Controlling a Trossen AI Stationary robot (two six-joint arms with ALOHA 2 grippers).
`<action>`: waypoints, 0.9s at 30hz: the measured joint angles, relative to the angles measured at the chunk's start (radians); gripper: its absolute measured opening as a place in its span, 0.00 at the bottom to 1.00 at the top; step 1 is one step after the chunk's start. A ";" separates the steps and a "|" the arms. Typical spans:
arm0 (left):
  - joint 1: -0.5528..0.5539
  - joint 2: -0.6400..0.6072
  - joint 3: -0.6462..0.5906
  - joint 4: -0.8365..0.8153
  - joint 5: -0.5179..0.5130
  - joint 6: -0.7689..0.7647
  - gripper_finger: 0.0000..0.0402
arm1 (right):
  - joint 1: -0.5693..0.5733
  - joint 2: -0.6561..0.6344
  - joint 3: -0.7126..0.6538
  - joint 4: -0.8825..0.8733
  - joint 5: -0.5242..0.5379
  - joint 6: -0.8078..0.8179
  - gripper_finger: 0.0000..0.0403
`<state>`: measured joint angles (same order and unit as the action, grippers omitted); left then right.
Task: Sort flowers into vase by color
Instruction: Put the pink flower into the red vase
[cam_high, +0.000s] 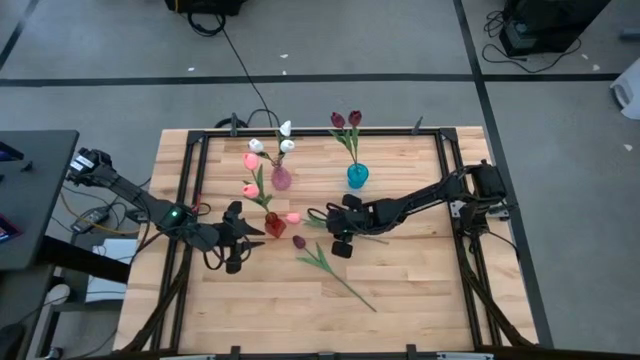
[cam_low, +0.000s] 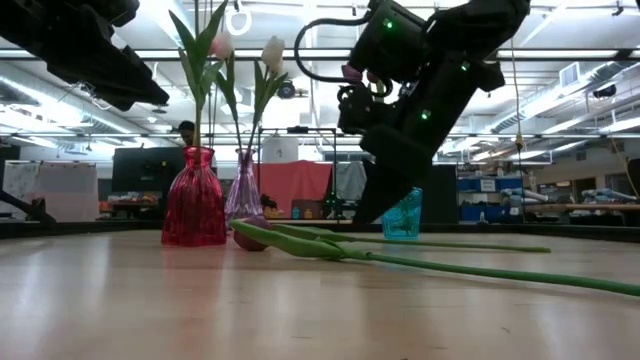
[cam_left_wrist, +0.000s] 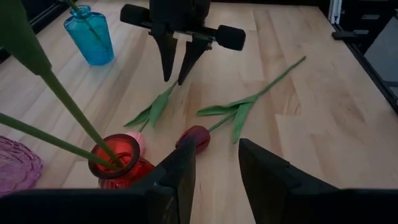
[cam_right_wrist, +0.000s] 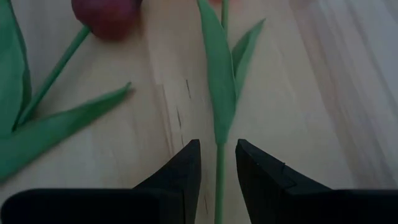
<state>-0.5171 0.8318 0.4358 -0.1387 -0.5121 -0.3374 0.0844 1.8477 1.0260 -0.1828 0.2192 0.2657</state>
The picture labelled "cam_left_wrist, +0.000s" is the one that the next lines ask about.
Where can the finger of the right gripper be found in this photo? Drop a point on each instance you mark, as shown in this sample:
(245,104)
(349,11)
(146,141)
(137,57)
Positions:
(192,59)
(166,53)

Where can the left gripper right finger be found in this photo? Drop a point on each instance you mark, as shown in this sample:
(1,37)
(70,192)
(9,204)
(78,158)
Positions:
(267,186)

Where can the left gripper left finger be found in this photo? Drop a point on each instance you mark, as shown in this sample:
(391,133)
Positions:
(177,186)

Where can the dark red artificial tulip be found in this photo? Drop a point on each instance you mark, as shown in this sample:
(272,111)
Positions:
(74,6)
(199,135)

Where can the red ribbed glass vase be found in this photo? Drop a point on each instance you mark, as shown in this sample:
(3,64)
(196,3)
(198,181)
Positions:
(136,172)

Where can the teal glass vase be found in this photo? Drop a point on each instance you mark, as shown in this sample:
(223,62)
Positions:
(93,46)

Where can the purple ribbed glass vase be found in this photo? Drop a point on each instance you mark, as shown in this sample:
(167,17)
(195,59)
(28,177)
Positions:
(18,168)

